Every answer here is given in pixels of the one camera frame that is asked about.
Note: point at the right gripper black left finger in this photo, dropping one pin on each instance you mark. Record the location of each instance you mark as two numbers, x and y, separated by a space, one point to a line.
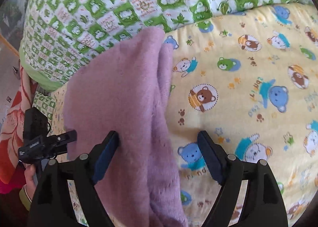
51 204

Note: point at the purple knit sweater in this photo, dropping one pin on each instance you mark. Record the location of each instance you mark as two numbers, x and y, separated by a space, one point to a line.
126 90

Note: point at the left hand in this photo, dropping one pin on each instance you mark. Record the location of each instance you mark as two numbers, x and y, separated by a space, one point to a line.
30 185

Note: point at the red white floral blanket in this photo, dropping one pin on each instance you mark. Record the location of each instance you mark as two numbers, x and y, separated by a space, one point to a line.
12 129

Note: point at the red cloth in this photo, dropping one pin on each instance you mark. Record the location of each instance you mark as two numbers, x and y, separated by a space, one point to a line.
17 181

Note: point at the green checkered pillow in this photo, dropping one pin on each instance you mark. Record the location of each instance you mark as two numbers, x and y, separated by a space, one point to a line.
44 104

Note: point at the yellow cartoon bear bedsheet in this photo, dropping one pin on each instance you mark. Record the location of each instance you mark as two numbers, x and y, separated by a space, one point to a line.
251 84

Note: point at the green checkered quilt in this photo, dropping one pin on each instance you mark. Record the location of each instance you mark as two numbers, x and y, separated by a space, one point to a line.
61 36

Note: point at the floral headboard picture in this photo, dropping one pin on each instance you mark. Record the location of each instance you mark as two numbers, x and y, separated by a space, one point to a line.
15 5

